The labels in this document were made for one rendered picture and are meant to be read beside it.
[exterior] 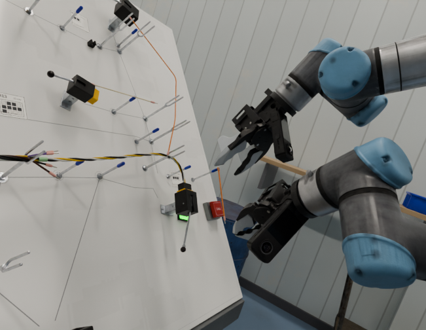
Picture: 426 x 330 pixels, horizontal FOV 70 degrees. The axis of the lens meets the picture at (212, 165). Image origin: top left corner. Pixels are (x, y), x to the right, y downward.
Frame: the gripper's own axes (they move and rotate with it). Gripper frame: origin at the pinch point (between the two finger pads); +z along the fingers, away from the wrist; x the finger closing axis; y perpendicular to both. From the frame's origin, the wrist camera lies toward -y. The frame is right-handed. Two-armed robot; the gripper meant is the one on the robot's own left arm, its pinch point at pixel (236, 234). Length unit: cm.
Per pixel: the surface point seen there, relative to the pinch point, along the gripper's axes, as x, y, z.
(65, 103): 46.1, -3.4, 9.0
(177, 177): 17.0, 14.4, 21.4
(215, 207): 2.3, 18.3, 22.6
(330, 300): -146, 122, 127
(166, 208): 13.2, 2.8, 18.4
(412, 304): -168, 131, 74
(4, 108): 49, -15, 6
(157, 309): -1.0, -16.6, 18.0
